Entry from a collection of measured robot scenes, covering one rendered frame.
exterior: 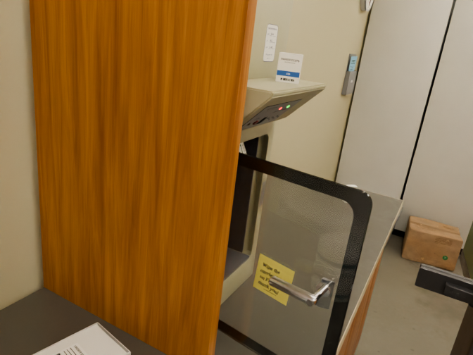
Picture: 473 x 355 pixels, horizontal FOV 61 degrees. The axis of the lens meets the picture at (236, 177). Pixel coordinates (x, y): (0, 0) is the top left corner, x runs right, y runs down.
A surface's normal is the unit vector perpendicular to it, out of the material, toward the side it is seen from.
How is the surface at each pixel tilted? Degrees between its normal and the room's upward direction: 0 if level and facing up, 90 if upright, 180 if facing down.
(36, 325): 0
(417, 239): 89
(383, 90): 90
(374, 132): 90
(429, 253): 95
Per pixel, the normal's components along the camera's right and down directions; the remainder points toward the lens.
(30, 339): 0.11, -0.94
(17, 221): 0.87, 0.25
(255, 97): -0.48, 0.24
